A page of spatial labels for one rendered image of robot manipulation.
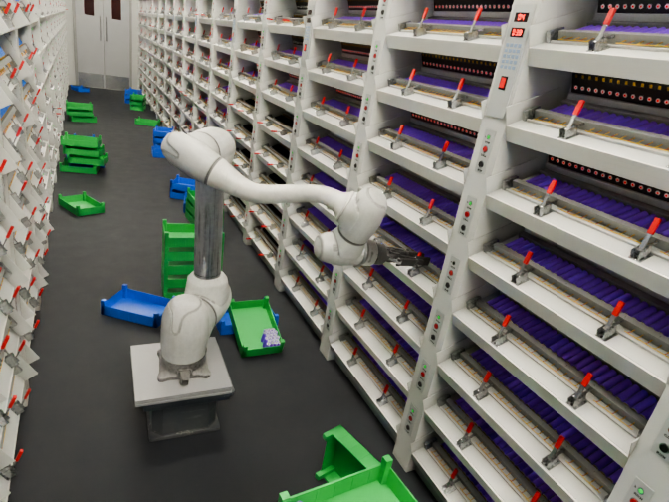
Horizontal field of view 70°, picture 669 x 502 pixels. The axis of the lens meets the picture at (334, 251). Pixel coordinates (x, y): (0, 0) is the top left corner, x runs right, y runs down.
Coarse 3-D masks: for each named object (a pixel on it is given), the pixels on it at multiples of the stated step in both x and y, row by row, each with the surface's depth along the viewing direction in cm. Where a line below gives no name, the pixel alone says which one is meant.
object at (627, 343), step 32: (512, 224) 146; (480, 256) 143; (512, 256) 137; (544, 256) 135; (576, 256) 131; (512, 288) 130; (544, 288) 126; (576, 288) 120; (608, 288) 119; (640, 288) 116; (576, 320) 114; (608, 320) 108; (640, 320) 109; (608, 352) 106; (640, 352) 103
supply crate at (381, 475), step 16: (384, 464) 119; (336, 480) 113; (352, 480) 116; (368, 480) 120; (384, 480) 121; (400, 480) 116; (288, 496) 104; (304, 496) 109; (320, 496) 112; (336, 496) 115; (352, 496) 116; (368, 496) 117; (384, 496) 118; (400, 496) 116
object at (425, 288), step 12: (384, 216) 213; (384, 240) 196; (384, 264) 187; (396, 276) 181; (408, 276) 172; (420, 276) 171; (432, 276) 170; (420, 288) 166; (432, 288) 164; (432, 300) 161
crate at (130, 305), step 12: (108, 300) 243; (120, 300) 253; (132, 300) 255; (144, 300) 256; (156, 300) 254; (168, 300) 253; (108, 312) 238; (120, 312) 237; (132, 312) 236; (144, 312) 247; (156, 312) 235; (144, 324) 237; (156, 324) 236
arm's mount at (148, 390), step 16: (144, 352) 182; (208, 352) 187; (144, 368) 174; (208, 368) 179; (224, 368) 180; (144, 384) 166; (160, 384) 167; (176, 384) 168; (192, 384) 169; (208, 384) 170; (224, 384) 172; (144, 400) 159; (160, 400) 162; (176, 400) 164
